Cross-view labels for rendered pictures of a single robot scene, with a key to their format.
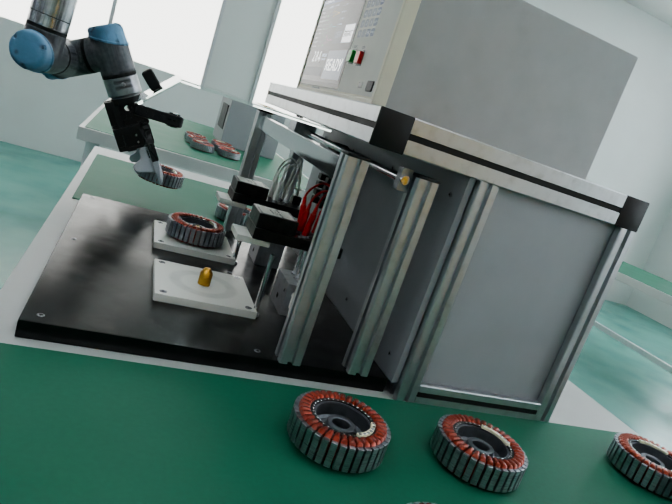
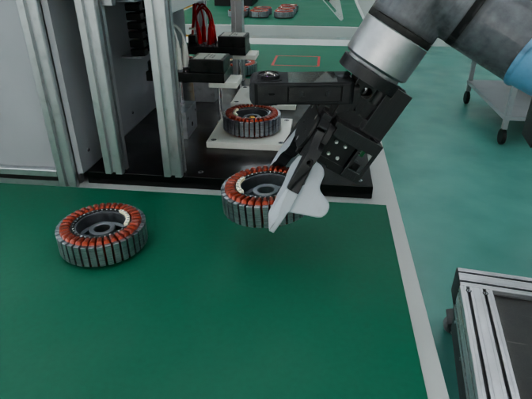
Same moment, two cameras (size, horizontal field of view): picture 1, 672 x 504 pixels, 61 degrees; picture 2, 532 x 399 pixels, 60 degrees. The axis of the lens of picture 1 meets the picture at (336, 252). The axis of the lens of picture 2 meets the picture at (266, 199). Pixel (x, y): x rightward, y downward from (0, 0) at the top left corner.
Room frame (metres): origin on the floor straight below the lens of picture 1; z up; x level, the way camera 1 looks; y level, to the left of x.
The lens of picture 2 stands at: (1.81, 0.72, 1.10)
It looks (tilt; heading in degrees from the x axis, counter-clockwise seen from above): 29 degrees down; 209
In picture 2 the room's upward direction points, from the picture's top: straight up
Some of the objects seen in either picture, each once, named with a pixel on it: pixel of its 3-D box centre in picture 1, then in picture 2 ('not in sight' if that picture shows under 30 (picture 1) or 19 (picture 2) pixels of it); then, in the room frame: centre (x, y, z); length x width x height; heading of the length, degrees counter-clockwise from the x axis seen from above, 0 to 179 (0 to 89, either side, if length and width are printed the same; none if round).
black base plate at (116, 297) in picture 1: (203, 272); (253, 119); (0.95, 0.21, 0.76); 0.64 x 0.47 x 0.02; 22
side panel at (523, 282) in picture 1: (512, 310); not in sight; (0.80, -0.27, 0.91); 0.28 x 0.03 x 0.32; 112
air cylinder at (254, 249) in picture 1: (266, 248); (180, 119); (1.11, 0.14, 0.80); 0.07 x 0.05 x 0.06; 22
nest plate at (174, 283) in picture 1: (202, 287); (266, 96); (0.83, 0.18, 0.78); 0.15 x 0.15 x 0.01; 22
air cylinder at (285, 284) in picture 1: (292, 293); (207, 86); (0.89, 0.05, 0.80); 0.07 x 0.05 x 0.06; 22
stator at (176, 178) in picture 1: (160, 174); (266, 195); (1.35, 0.47, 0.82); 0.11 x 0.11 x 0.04
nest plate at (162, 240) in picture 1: (192, 241); (252, 132); (1.06, 0.27, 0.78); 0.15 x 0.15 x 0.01; 22
